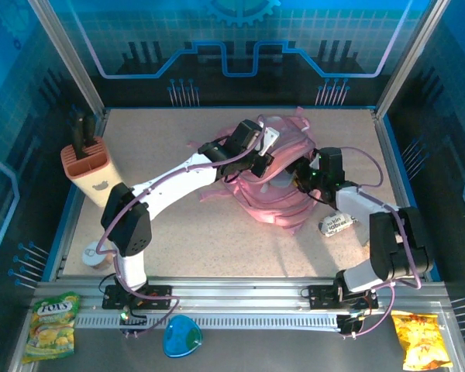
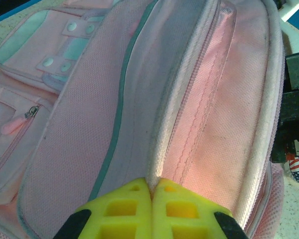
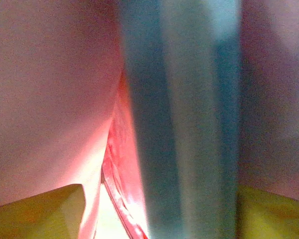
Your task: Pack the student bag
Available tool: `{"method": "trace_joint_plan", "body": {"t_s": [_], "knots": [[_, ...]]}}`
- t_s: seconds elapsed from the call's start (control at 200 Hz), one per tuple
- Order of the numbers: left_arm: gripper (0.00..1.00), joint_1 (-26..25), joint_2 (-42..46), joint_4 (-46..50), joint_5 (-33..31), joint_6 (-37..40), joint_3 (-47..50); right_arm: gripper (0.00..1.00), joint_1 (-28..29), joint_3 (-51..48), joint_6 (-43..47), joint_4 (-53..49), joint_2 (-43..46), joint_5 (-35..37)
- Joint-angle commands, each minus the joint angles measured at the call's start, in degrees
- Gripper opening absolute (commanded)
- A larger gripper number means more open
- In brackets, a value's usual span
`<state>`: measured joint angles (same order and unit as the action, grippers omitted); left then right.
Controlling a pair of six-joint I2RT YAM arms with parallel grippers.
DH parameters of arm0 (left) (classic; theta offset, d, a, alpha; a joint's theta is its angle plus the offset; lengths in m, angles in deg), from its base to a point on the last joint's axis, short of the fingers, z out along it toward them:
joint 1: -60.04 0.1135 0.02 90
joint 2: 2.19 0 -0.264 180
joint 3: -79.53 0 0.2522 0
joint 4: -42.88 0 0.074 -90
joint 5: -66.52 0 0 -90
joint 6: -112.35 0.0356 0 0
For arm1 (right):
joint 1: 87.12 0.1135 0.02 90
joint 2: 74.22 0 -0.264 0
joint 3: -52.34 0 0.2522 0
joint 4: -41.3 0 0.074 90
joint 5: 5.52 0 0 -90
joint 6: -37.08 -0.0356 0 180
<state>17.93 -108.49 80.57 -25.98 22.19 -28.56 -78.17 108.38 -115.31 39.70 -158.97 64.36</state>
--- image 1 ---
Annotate black handled knife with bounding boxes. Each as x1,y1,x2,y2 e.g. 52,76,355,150
70,112,87,160

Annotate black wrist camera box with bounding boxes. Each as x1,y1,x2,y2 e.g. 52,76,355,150
230,119,264,156
316,146,344,183

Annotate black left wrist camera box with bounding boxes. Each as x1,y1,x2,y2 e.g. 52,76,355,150
230,119,264,156

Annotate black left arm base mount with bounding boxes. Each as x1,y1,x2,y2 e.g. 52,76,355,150
102,283,174,311

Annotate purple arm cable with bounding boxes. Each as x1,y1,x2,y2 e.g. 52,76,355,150
100,114,267,338
315,146,423,339

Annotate blue plastic triangular container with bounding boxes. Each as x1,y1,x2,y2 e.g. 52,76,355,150
162,314,205,358

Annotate cream and terracotta knife block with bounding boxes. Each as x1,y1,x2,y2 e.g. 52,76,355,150
60,137,126,207

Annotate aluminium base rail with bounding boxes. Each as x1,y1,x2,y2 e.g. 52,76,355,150
34,275,450,312

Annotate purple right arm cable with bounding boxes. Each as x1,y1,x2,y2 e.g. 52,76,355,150
315,146,423,339

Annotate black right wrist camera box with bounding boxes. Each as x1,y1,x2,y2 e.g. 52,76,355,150
316,146,344,183

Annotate white printed packet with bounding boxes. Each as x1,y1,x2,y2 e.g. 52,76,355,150
319,215,358,237

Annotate aluminium frame post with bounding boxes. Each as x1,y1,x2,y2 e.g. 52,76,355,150
374,0,439,117
26,0,110,117

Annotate slotted grey cable duct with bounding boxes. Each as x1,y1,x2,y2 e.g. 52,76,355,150
75,312,340,330

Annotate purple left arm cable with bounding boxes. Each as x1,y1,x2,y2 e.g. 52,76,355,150
100,114,267,338

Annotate pink student backpack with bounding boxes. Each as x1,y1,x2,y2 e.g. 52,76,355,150
185,106,319,237

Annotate yellow chips bag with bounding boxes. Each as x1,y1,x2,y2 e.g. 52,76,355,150
390,309,453,371

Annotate aluminium table side rail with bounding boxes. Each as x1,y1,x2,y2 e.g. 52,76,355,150
48,108,112,281
371,108,429,281

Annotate green candy bag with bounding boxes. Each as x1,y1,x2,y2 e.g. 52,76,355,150
21,291,81,365

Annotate white left camera bracket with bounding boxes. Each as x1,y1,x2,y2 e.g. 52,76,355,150
260,126,281,157

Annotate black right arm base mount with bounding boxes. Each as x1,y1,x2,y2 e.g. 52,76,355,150
308,284,379,311

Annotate black connector board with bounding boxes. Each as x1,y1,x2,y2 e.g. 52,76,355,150
118,308,148,339
336,313,367,340

